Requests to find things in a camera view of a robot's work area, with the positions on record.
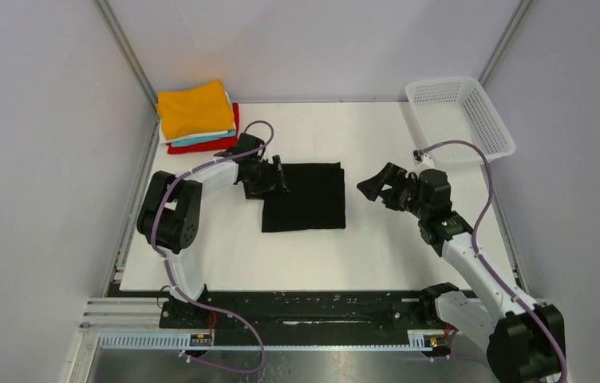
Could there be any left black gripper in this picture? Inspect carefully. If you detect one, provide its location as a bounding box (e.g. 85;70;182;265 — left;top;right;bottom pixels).
243;156;288;201

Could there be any black t shirt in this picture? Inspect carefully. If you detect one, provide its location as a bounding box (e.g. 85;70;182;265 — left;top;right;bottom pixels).
261;162;346;233

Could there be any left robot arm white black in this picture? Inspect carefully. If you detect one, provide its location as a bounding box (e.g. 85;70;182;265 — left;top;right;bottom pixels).
136;133;290;328

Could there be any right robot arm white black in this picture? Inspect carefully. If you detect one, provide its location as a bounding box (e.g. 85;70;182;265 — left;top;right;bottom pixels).
357;163;567;382

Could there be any red folded t shirt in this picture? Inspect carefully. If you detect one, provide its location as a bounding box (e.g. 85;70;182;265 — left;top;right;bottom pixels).
167;103;240;155

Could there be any teal folded t shirt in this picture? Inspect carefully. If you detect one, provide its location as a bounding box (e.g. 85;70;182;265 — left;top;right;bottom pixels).
168;102;238;148

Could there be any orange folded t shirt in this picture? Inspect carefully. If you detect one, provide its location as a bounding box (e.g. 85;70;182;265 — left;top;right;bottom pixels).
156;80;235;142

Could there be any white plastic basket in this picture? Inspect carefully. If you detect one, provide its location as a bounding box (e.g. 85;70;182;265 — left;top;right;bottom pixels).
405;77;516;161

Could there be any white folded t shirt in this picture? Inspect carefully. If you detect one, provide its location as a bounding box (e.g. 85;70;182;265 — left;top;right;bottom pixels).
157;117;237;144

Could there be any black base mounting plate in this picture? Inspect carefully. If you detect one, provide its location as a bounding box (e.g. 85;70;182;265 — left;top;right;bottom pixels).
107;282;523;347

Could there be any right small electronics module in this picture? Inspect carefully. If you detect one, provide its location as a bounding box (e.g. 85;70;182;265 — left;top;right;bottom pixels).
424;335;450;350

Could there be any small electronics module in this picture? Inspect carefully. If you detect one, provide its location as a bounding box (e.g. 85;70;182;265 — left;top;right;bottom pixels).
424;335;450;350
188;332;213;348

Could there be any left small electronics module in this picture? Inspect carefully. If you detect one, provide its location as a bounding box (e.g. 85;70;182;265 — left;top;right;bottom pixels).
188;332;213;348

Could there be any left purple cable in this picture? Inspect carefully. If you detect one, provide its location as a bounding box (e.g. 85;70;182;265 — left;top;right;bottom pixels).
149;120;275;375

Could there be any white slotted cable duct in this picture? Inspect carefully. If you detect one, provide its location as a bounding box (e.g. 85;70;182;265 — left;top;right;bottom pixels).
98;332;433;352

